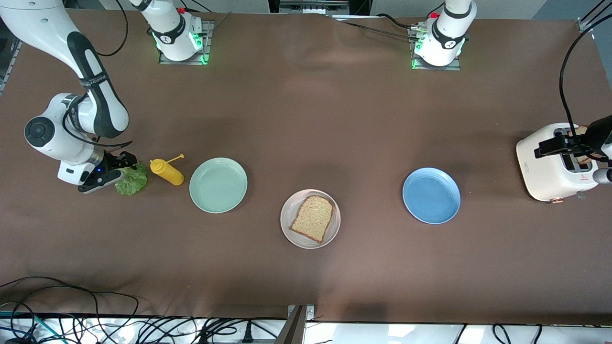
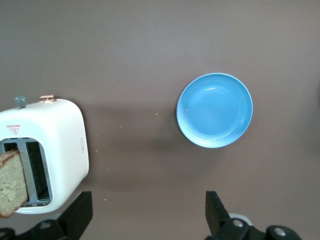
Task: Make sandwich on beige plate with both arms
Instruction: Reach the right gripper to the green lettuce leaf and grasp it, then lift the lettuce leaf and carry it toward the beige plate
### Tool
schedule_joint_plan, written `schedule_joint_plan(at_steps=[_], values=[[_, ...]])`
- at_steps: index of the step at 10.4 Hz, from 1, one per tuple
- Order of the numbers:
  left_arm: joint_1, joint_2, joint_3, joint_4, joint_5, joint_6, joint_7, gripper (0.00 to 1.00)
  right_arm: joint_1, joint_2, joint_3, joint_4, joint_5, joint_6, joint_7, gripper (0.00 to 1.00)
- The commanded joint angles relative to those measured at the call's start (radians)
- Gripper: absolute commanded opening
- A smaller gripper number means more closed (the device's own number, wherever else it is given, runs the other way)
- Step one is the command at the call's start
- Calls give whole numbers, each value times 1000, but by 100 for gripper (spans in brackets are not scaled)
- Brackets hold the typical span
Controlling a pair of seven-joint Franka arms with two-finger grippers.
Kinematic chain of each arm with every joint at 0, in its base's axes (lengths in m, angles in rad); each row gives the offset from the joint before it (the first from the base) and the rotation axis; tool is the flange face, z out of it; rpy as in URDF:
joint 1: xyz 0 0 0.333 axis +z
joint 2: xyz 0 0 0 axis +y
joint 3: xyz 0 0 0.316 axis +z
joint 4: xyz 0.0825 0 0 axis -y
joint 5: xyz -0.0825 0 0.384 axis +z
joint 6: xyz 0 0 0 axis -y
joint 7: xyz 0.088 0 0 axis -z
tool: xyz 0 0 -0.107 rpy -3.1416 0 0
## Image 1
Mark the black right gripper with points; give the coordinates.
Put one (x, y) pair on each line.
(116, 160)

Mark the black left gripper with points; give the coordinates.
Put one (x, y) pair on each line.
(600, 135)

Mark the green lettuce leaf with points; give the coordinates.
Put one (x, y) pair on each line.
(134, 184)

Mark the brown bread slice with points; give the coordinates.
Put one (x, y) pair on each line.
(313, 220)
(581, 129)

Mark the yellow mustard squeeze bottle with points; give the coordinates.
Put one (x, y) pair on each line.
(169, 174)

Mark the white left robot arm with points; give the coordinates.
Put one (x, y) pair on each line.
(447, 38)

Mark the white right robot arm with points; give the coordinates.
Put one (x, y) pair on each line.
(52, 138)

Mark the green plate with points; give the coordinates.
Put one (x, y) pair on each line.
(218, 185)

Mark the blue plate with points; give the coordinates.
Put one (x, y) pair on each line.
(431, 195)

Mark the beige plate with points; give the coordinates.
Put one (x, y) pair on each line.
(288, 212)

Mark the cream white toaster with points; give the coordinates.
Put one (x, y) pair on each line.
(540, 177)

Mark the brown tablecloth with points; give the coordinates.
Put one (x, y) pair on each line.
(306, 119)

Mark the black power plug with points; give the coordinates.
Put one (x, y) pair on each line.
(247, 333)

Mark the black equipment box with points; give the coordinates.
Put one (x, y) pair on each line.
(287, 5)

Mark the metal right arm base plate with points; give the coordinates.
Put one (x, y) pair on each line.
(184, 62)

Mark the aluminium frame profile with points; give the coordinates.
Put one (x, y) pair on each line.
(9, 62)
(584, 24)

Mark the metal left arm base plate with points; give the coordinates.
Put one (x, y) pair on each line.
(437, 68)

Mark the grey metal bracket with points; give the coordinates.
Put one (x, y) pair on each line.
(294, 329)

